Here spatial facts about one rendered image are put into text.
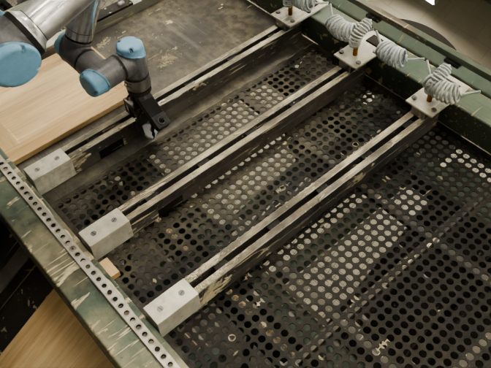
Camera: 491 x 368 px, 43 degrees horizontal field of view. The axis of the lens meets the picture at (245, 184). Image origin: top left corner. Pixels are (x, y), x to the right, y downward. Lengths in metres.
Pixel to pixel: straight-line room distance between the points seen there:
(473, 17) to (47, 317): 6.12
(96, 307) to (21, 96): 0.90
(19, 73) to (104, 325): 0.62
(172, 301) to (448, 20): 6.13
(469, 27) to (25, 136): 5.85
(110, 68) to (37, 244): 0.51
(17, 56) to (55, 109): 0.73
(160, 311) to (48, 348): 0.54
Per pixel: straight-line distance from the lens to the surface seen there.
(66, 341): 1.94
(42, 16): 1.46
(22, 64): 1.44
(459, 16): 7.34
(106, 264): 1.70
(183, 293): 1.55
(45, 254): 1.72
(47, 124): 2.10
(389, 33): 2.73
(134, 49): 1.71
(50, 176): 1.89
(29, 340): 2.03
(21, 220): 1.82
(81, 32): 1.74
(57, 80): 2.25
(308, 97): 1.98
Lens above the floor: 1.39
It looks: 3 degrees down
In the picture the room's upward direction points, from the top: 39 degrees clockwise
